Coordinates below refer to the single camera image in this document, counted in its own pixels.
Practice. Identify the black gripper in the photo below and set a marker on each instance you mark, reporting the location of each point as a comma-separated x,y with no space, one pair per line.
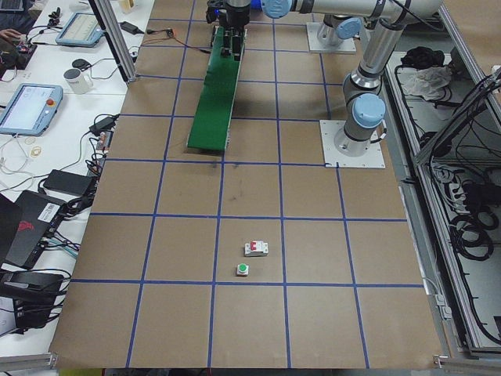
236,16

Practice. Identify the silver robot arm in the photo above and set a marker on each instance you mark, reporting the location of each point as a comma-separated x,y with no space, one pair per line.
365,109
345,12

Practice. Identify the green conveyor belt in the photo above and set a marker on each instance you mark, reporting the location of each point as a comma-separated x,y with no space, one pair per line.
210,128

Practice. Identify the blue teach pendant far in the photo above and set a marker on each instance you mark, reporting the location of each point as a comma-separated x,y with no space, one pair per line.
82,30

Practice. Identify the blue teach pendant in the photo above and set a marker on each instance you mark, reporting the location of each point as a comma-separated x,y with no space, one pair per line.
82,30
31,109

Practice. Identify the white coffee mug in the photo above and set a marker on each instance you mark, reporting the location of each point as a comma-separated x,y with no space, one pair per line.
79,82

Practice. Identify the white crumpled cloth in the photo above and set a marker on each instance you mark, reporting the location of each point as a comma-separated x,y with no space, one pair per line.
428,83

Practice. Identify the white red circuit breaker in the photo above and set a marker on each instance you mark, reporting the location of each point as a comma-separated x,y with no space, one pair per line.
256,248

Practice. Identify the blue teach pendant near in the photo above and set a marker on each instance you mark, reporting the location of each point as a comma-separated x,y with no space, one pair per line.
31,109

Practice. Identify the black power adapter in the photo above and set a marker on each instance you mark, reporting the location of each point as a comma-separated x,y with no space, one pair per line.
69,182

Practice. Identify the green push button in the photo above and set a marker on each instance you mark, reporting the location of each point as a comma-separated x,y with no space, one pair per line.
242,270

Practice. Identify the black laptop with red logo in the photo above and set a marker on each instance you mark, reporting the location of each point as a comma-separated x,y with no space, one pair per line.
24,223

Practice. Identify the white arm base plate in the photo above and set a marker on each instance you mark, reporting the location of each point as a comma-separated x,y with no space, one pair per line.
341,152
324,39

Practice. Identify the aluminium frame post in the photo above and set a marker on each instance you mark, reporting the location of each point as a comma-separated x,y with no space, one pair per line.
107,20

